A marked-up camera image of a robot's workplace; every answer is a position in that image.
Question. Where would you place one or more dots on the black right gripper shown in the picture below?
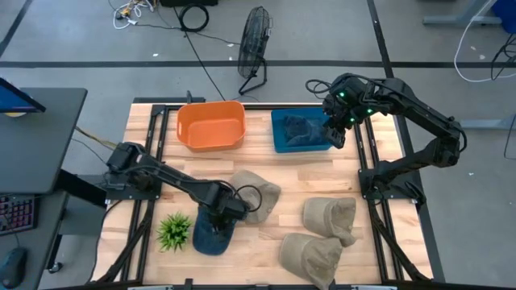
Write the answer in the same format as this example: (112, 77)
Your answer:
(338, 117)

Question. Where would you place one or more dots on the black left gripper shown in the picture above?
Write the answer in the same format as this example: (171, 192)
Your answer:
(227, 207)

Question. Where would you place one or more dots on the blue denim hat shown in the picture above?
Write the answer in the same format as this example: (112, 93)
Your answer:
(209, 243)

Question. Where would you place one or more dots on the tan cloth hat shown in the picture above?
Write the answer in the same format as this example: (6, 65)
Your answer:
(264, 193)
(310, 258)
(322, 217)

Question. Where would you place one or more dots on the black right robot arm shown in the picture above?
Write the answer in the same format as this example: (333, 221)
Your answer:
(423, 117)

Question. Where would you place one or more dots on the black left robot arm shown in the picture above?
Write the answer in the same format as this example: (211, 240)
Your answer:
(177, 181)

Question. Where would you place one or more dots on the dark navy hat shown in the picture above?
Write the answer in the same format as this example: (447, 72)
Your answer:
(300, 129)

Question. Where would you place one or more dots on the small green artificial plant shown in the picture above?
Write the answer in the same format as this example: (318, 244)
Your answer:
(174, 231)

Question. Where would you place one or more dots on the blue plastic bin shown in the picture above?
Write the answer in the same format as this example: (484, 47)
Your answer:
(280, 139)

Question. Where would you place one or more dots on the orange plastic bin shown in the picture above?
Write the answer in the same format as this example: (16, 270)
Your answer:
(211, 129)

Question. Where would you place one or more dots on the black floor fan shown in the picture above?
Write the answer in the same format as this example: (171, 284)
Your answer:
(252, 40)

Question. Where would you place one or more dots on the grey table leg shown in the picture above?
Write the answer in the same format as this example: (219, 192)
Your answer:
(459, 19)

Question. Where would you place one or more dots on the grey desk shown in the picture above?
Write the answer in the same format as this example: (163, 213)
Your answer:
(44, 241)

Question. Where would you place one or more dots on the black box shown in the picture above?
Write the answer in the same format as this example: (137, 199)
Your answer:
(187, 2)

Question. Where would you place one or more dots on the black desk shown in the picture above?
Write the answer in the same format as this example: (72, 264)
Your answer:
(36, 141)

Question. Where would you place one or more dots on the black backlit keyboard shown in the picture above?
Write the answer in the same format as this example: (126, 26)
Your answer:
(16, 213)

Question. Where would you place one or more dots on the blue container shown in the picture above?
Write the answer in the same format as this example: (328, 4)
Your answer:
(507, 14)

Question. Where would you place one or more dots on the black computer mouse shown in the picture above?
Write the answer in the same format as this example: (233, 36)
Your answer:
(12, 268)

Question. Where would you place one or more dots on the computer monitor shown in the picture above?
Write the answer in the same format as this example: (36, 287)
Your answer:
(18, 100)

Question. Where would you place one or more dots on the black aluminium table frame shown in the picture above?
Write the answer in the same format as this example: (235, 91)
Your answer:
(258, 106)

